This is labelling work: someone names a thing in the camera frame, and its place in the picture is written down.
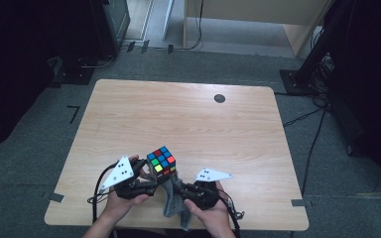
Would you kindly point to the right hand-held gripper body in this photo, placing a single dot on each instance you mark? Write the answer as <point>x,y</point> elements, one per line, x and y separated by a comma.
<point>205,195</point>

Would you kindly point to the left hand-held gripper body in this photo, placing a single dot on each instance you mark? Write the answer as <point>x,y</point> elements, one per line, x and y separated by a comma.
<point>122,178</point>

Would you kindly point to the grey cloth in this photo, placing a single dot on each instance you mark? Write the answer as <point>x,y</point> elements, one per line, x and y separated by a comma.
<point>175,208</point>

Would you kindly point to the multicoloured puzzle cube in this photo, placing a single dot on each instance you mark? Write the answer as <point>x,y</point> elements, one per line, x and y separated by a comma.
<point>161,163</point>

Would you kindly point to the person's right hand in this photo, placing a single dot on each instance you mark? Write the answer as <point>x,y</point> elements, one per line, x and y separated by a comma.
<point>215,216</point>

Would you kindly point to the person's left hand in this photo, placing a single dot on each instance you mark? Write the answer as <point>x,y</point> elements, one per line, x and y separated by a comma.
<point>119,208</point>

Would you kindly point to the person's dark clothing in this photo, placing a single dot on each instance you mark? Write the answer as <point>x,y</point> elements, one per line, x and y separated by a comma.
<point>178,234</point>

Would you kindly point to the grey tape piece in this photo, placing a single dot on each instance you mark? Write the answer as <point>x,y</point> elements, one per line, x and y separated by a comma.
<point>56,197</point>
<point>299,203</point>

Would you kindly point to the dark round table grommet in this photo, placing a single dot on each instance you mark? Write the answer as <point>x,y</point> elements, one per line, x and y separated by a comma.
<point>219,98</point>

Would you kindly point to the black tape strip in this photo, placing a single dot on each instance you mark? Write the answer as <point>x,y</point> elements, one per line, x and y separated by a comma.
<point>130,46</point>

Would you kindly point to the dark cabinet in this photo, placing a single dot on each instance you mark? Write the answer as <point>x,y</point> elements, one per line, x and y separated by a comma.
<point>112,23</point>

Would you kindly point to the dark curtain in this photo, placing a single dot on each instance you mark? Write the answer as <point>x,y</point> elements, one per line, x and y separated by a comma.
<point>13,66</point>
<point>373,82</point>

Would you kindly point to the black metal stand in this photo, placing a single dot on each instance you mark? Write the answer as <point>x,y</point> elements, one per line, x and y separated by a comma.
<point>311,59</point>

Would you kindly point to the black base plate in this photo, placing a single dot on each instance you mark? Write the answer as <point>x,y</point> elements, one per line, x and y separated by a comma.
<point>74,76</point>

